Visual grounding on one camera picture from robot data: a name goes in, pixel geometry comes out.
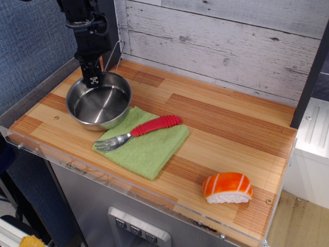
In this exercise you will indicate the green folded cloth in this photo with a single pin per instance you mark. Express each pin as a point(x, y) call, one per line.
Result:
point(145, 155)

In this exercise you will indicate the stainless steel pot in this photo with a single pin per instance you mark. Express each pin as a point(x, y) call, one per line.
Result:
point(103, 107)

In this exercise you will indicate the silver button control panel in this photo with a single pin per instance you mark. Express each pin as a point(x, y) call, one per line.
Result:
point(129, 230)

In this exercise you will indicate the black left frame post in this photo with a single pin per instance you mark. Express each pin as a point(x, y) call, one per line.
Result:
point(113, 56)

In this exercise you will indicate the red handled metal fork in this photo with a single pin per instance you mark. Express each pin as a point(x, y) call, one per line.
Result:
point(116, 142)

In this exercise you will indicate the orange salmon sushi toy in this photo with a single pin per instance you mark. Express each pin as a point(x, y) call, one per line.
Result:
point(227, 187)

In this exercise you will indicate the yellow black bag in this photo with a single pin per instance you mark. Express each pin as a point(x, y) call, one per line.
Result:
point(12, 236)

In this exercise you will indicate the clear acrylic table guard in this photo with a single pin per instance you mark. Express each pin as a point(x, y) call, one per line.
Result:
point(49, 155)

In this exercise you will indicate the stainless steel cabinet front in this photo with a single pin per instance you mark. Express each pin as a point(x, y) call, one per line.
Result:
point(90, 199)

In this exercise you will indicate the black frame post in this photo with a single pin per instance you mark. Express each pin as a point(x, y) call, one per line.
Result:
point(311, 81)
point(113, 56)

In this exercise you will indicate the black right frame post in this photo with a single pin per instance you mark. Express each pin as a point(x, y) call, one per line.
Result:
point(311, 81)

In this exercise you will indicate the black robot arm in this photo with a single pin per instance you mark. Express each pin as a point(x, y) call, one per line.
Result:
point(81, 11)

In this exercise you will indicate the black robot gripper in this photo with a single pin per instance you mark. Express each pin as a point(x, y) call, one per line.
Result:
point(92, 41)

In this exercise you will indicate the white aluminium side block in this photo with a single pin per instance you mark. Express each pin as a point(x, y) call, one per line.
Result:
point(312, 135)

